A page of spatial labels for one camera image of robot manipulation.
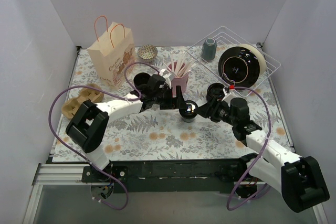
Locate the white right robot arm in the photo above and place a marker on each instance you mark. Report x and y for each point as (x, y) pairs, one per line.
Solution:
(298, 179)

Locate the white wire dish rack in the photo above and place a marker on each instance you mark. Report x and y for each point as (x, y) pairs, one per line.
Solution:
(225, 39)

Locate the black plastic cup lid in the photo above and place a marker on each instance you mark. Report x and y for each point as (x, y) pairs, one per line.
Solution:
(190, 111)

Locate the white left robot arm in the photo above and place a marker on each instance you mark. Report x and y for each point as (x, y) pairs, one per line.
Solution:
(88, 125)

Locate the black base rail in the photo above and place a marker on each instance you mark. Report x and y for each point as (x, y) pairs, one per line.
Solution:
(178, 175)

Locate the black round plate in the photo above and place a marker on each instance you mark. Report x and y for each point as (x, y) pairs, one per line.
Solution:
(238, 66)

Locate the brown paper gift bag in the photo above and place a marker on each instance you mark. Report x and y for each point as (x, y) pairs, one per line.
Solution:
(112, 52)

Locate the teal ceramic cup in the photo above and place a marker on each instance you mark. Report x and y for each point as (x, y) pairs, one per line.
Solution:
(209, 49)

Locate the stack of black cups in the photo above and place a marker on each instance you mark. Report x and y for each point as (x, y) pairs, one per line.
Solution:
(141, 81)

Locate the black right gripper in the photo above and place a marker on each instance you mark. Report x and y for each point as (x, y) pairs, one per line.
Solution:
(210, 109)

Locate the aluminium frame rail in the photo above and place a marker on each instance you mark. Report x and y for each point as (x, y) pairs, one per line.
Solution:
(51, 174)

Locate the cream round plate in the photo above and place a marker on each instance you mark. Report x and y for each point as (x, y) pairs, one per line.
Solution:
(259, 56)

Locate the pink cylindrical holder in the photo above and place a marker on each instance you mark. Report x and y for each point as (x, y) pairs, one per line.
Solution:
(179, 81)

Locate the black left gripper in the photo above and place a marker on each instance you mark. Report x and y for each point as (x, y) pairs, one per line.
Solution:
(172, 98)

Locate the small patterned bowl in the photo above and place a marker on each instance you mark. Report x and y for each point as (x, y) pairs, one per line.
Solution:
(147, 53)

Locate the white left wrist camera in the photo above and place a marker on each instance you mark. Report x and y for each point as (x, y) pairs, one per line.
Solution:
(168, 77)

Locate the floral patterned table mat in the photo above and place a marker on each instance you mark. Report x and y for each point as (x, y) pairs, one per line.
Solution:
(159, 132)

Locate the dark translucent printed cup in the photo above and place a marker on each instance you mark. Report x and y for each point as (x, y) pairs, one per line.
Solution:
(188, 119)

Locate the stack of black lids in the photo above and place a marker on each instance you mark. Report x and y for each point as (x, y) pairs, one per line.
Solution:
(215, 90)

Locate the cardboard cup carrier tray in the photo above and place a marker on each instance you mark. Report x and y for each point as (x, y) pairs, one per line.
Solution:
(70, 108)

